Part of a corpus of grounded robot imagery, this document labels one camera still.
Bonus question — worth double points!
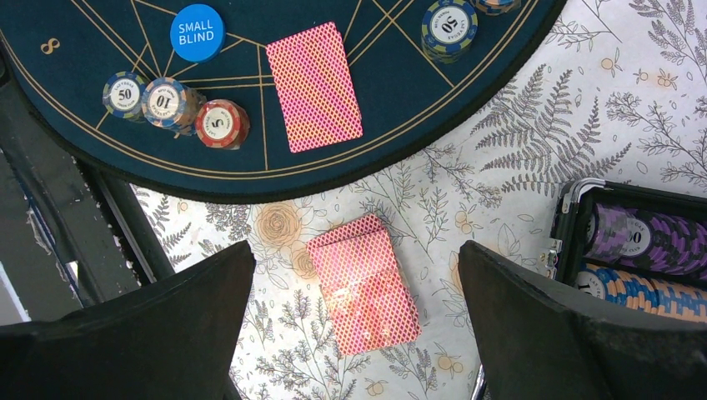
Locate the floral tablecloth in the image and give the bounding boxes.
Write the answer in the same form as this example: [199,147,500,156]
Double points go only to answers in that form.
[133,1,706,399]

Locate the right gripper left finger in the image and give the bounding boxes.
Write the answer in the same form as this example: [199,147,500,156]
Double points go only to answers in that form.
[1,241,255,399]

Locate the purple chip row in case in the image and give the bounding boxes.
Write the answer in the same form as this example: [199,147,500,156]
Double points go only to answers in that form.
[584,203,706,281]

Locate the round dark poker mat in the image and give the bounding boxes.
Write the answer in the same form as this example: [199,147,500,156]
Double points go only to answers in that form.
[1,1,564,203]

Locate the black aluminium chip case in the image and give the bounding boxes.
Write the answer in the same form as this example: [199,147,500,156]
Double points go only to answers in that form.
[543,178,706,288]

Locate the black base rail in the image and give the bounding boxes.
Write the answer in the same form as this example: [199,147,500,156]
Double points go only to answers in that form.
[0,55,178,327]

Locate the red playing card deck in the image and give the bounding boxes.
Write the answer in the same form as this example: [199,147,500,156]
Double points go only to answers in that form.
[306,213,421,355]

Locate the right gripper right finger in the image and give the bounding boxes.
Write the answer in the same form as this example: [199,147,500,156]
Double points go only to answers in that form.
[459,241,706,399]

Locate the dealt red cards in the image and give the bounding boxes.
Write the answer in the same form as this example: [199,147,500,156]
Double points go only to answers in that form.
[266,22,364,153]

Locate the blue small blind button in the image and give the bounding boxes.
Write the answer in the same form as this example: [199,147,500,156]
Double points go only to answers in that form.
[169,3,226,63]

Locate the blue yellow fifty chip stack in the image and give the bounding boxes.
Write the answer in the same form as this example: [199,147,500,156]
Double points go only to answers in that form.
[421,0,479,63]

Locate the red white chip stack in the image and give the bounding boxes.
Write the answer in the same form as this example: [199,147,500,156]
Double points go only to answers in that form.
[195,99,250,150]

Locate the blue ten chip stack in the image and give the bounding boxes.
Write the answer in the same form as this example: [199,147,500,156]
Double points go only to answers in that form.
[141,77,207,136]

